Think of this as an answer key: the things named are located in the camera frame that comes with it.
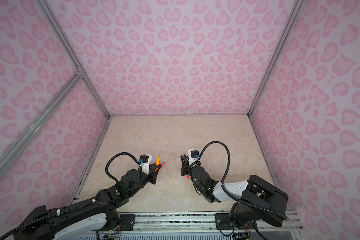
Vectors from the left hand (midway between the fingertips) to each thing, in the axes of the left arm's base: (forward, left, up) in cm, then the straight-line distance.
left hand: (161, 163), depth 78 cm
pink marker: (-2, -14, -15) cm, 20 cm away
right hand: (+4, -11, 0) cm, 11 cm away
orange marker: (0, +1, +1) cm, 2 cm away
